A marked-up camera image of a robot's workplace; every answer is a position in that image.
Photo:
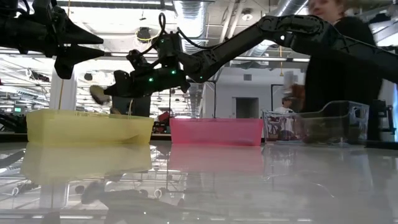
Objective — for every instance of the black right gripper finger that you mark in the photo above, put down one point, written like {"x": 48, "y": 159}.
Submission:
{"x": 116, "y": 91}
{"x": 122, "y": 79}

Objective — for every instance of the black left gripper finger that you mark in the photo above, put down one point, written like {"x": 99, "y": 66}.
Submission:
{"x": 71, "y": 57}
{"x": 77, "y": 34}

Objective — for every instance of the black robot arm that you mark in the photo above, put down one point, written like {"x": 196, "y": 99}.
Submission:
{"x": 12, "y": 123}

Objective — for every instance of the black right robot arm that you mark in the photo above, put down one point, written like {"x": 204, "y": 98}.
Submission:
{"x": 233, "y": 46}

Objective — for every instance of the black monitor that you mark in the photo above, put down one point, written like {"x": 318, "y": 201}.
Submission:
{"x": 140, "y": 107}

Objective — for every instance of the white building column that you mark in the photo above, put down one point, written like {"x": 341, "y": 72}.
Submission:
{"x": 66, "y": 93}

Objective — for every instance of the yellow plastic bin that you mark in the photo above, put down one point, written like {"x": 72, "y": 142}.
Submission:
{"x": 77, "y": 127}

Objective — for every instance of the pink plastic bin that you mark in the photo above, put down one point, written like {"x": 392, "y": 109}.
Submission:
{"x": 214, "y": 132}

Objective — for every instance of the person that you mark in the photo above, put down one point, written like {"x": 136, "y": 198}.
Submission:
{"x": 283, "y": 109}
{"x": 342, "y": 93}

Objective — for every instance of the clear plastic bin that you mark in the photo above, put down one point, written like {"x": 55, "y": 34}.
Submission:
{"x": 357, "y": 124}

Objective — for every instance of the black equipment rack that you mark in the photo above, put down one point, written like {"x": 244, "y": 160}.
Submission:
{"x": 382, "y": 118}

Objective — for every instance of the black camera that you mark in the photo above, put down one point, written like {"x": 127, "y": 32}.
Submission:
{"x": 144, "y": 34}

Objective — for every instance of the black rig frame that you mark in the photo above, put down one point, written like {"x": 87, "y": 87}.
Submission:
{"x": 272, "y": 96}
{"x": 214, "y": 99}

